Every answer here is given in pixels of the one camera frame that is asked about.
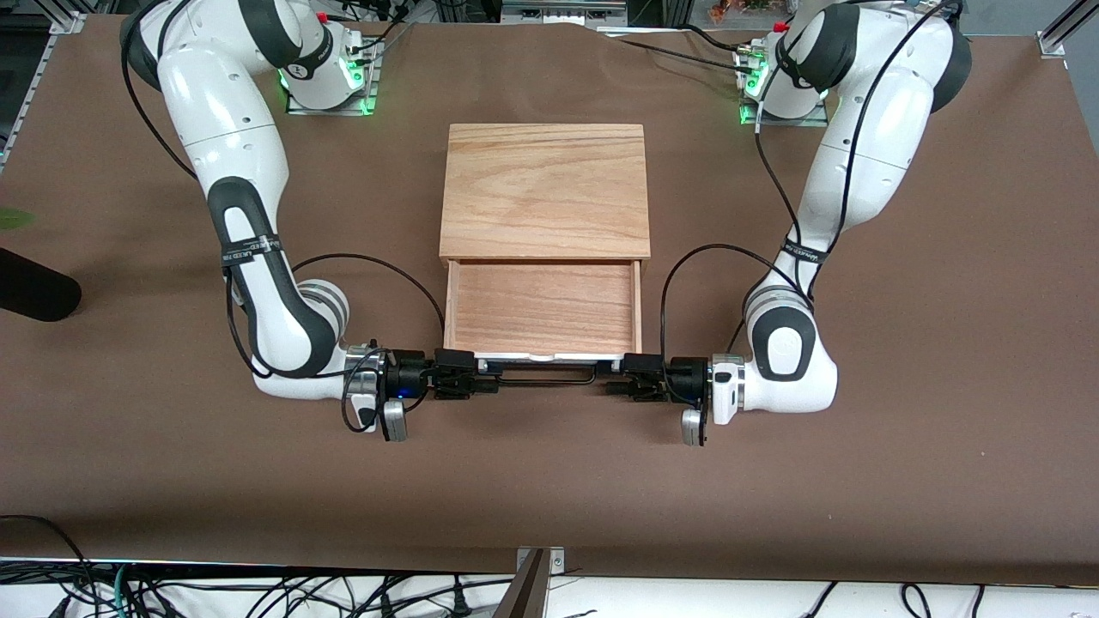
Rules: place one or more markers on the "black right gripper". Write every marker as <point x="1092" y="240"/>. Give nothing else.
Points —
<point x="407" y="374"/>

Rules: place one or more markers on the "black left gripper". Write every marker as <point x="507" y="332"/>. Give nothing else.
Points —
<point x="686" y="378"/>

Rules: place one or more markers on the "white-fronted wooden drawer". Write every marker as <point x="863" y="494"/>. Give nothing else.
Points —
<point x="541" y="309"/>

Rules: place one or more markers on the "light wooden drawer cabinet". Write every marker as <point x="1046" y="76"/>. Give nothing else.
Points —
<point x="541" y="189"/>

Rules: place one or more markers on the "brown paper table cover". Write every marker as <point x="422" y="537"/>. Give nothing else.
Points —
<point x="549" y="481"/>

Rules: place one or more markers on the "grey metal rack device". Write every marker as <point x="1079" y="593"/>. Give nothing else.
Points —
<point x="562" y="10"/>

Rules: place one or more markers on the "black foam cylinder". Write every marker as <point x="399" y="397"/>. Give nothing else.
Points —
<point x="34" y="296"/>

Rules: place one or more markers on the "green leaf-shaped object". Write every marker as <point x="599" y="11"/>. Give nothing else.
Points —
<point x="13" y="219"/>

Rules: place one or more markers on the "small metal bracket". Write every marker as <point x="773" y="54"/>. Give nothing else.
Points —
<point x="556" y="560"/>

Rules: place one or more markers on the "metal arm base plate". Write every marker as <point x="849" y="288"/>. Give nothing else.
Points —
<point x="777" y="121"/>
<point x="296" y="107"/>

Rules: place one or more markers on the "aluminium frame profile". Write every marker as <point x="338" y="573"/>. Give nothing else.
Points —
<point x="30" y="94"/>
<point x="1060" y="34"/>

